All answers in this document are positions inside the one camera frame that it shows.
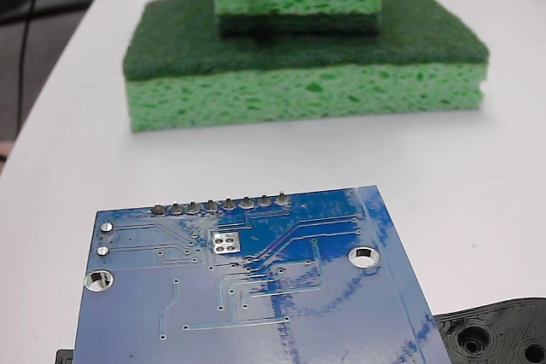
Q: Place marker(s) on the large green scouring sponge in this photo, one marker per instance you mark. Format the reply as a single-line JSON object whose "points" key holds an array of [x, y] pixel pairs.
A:
{"points": [[298, 91]]}

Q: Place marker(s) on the blue printed circuit board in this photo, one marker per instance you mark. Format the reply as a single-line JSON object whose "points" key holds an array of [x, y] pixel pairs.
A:
{"points": [[298, 317]]}

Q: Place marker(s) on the black plastic holder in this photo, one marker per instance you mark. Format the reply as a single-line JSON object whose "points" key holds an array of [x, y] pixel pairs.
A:
{"points": [[490, 334]]}

